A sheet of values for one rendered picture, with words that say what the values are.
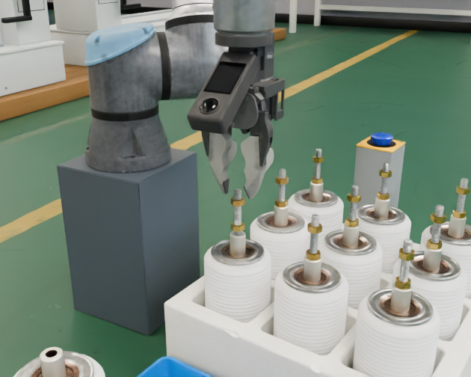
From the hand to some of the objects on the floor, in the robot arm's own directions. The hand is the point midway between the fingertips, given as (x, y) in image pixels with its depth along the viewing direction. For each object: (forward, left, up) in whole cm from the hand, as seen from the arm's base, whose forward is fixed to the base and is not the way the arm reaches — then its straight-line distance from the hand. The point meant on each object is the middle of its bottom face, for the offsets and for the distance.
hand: (235, 188), depth 76 cm
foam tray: (+13, +11, -35) cm, 39 cm away
